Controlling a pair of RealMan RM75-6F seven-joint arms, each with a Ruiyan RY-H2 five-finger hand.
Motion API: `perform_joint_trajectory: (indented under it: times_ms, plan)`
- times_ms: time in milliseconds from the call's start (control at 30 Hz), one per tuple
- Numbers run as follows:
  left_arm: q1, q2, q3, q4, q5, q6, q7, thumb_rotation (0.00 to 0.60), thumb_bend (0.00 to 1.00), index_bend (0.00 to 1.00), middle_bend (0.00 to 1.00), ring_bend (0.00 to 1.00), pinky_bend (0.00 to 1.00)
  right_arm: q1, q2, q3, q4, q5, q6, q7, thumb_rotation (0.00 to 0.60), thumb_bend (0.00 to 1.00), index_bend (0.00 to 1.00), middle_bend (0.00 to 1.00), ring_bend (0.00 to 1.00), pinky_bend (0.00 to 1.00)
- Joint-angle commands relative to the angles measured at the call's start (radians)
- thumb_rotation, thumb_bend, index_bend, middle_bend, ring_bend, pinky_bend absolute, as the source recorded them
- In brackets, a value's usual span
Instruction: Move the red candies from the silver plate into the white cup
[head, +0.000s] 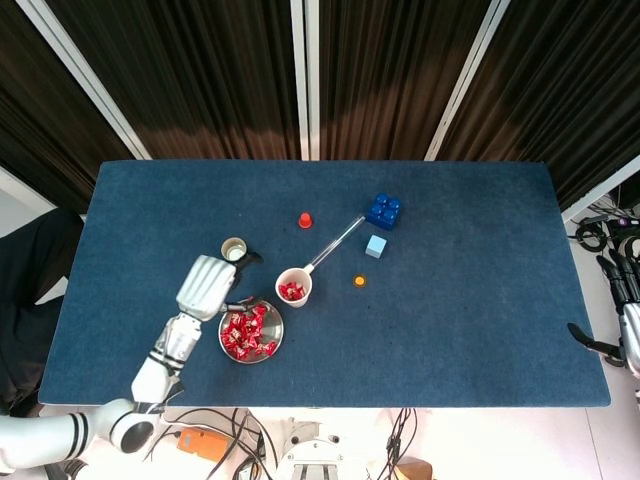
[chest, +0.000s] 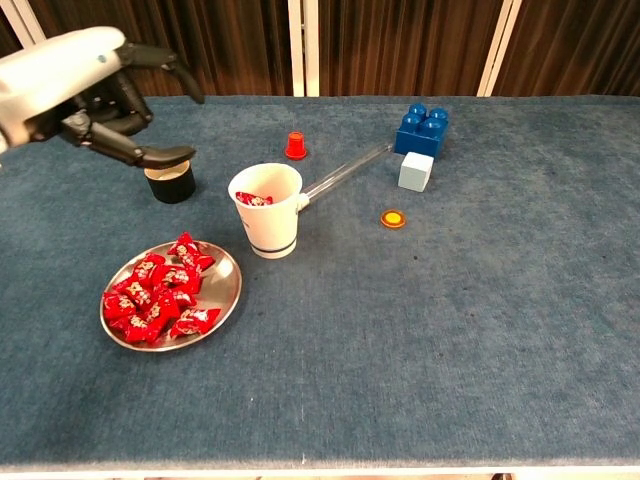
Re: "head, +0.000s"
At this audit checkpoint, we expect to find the light blue cube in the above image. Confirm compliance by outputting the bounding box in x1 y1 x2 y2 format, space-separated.
365 233 389 260

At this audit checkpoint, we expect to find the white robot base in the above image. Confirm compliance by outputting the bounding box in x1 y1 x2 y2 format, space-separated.
274 418 351 480

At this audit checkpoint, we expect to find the clear glass test tube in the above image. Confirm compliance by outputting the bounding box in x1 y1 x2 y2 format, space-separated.
303 213 366 275

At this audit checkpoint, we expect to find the round steel plate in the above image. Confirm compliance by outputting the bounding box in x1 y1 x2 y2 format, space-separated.
217 298 285 367

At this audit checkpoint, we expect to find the white double partition post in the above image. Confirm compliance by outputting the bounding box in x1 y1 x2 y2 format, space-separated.
289 0 321 161

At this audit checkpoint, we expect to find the small black paper cup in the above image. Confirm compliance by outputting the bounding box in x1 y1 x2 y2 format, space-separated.
220 237 251 265

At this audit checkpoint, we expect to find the brown wooden thing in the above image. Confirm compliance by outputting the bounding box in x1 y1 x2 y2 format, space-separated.
394 457 434 480

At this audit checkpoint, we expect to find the white paper cup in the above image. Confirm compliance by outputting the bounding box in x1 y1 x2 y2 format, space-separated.
275 267 314 309

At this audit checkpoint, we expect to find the orange device box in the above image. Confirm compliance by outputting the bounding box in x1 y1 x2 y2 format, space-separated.
178 427 232 462

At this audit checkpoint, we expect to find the black cable bundle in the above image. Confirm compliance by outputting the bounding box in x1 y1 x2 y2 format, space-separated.
377 407 419 480
142 407 279 480

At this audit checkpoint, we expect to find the dark brown curtain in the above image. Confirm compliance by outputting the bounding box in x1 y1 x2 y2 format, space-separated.
439 0 640 211
0 0 134 211
318 0 494 161
44 0 301 161

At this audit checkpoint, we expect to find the dark blue building block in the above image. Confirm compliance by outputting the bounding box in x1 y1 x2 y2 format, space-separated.
365 192 405 232

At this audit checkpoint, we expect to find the blue table cloth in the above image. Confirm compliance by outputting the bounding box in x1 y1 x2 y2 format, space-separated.
38 159 612 409

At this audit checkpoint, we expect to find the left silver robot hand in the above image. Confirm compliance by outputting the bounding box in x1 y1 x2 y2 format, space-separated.
175 252 264 322

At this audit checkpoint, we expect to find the black cable tangle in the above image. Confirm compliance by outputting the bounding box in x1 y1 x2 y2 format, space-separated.
569 189 640 266

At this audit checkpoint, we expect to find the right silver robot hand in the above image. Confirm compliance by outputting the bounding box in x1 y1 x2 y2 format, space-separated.
567 249 640 376

